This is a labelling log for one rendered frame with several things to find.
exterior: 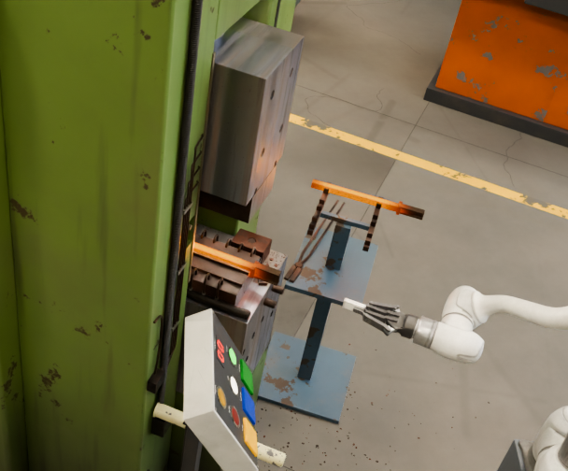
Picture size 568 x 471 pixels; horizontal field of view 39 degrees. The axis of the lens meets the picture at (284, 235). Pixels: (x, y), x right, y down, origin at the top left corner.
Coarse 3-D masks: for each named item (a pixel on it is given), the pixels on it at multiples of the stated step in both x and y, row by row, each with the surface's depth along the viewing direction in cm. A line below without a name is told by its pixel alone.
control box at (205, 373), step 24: (192, 336) 207; (216, 336) 207; (192, 360) 201; (216, 360) 201; (192, 384) 195; (216, 384) 194; (240, 384) 214; (192, 408) 189; (216, 408) 188; (240, 408) 207; (216, 432) 192; (240, 432) 200; (216, 456) 198; (240, 456) 199
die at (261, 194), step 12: (264, 180) 233; (204, 192) 231; (264, 192) 238; (204, 204) 233; (216, 204) 232; (228, 204) 230; (252, 204) 228; (228, 216) 233; (240, 216) 231; (252, 216) 234
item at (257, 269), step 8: (200, 248) 260; (208, 248) 261; (216, 256) 258; (224, 256) 259; (232, 256) 259; (240, 264) 257; (248, 264) 257; (256, 264) 257; (256, 272) 257; (264, 272) 256; (272, 272) 255; (280, 272) 255; (264, 280) 257; (272, 280) 257
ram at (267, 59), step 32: (224, 32) 214; (256, 32) 217; (288, 32) 220; (224, 64) 199; (256, 64) 202; (288, 64) 213; (224, 96) 204; (256, 96) 201; (288, 96) 225; (224, 128) 209; (256, 128) 206; (224, 160) 215; (256, 160) 215; (224, 192) 221
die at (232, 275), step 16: (208, 240) 266; (192, 256) 259; (208, 256) 259; (240, 256) 262; (256, 256) 264; (208, 272) 254; (224, 272) 256; (240, 272) 257; (192, 288) 254; (208, 288) 252; (224, 288) 251; (240, 288) 252
